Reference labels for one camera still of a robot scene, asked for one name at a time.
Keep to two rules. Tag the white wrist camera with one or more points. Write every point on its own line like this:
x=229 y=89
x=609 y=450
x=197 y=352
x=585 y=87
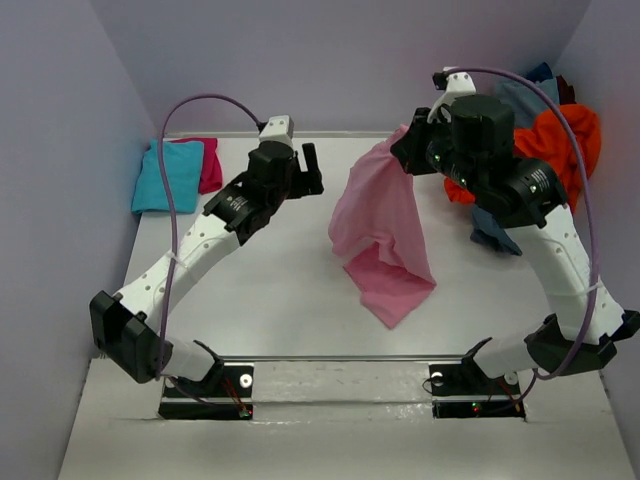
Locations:
x=453 y=83
x=278 y=129

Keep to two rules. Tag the maroon t-shirt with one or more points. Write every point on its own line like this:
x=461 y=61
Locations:
x=566 y=91

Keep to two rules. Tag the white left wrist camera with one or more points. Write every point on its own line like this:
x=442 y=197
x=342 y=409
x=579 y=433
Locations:
x=278 y=129

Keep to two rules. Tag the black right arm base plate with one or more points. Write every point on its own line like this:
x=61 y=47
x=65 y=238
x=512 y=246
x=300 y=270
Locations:
x=460 y=392

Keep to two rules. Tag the folded magenta t-shirt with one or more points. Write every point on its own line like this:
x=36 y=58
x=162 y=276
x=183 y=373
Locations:
x=211 y=178

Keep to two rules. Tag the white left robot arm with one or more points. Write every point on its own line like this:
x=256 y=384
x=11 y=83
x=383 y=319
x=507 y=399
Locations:
x=130 y=326

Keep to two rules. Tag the crumpled orange t-shirt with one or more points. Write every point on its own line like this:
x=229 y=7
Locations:
x=553 y=161

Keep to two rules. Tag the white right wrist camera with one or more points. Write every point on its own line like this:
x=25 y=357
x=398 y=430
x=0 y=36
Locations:
x=453 y=83

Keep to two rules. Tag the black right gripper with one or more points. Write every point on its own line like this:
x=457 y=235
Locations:
x=411 y=145

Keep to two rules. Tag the dark blue t-shirt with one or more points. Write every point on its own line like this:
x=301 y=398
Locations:
x=542 y=72

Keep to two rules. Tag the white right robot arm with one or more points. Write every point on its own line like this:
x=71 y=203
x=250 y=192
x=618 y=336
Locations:
x=585 y=323

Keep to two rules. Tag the light pink t-shirt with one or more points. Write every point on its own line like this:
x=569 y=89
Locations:
x=375 y=229

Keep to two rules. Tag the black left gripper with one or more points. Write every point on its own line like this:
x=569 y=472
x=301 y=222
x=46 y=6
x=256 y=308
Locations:
x=309 y=182

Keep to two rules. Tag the folded turquoise t-shirt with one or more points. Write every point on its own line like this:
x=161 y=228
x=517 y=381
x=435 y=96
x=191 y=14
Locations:
x=183 y=167

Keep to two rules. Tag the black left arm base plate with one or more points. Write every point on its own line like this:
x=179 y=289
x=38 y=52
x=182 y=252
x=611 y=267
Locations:
x=228 y=400

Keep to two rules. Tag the grey-blue t-shirt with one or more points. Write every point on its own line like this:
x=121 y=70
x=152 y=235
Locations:
x=526 y=104

